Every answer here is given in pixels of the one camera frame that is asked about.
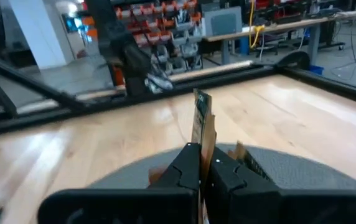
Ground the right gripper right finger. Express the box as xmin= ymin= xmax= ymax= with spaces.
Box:
xmin=208 ymin=146 xmax=356 ymax=224

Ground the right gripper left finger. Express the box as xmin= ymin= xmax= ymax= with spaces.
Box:
xmin=37 ymin=143 xmax=201 ymax=224

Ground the brown wooden tea box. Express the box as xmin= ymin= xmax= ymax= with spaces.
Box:
xmin=148 ymin=166 xmax=168 ymax=185

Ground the round grey woven placemat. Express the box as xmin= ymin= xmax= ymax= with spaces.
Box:
xmin=87 ymin=142 xmax=356 ymax=190

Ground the blue plastic bin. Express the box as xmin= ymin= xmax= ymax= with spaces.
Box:
xmin=309 ymin=64 xmax=324 ymax=76

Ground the shelf rack with small bins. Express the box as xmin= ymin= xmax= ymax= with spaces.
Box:
xmin=112 ymin=0 xmax=205 ymax=72

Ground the grey metal box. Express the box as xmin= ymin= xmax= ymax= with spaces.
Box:
xmin=203 ymin=6 xmax=243 ymax=37

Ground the long wooden workbench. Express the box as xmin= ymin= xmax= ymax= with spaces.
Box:
xmin=202 ymin=9 xmax=356 ymax=66

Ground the shelf unit with red bins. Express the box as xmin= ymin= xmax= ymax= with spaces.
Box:
xmin=254 ymin=0 xmax=314 ymax=21

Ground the blue lit screen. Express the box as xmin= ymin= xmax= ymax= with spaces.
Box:
xmin=62 ymin=14 xmax=88 ymax=34

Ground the black aluminium table frame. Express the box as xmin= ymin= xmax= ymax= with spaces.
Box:
xmin=0 ymin=51 xmax=356 ymax=138

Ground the yellow hanging cable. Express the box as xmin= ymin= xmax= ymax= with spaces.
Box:
xmin=248 ymin=0 xmax=265 ymax=50

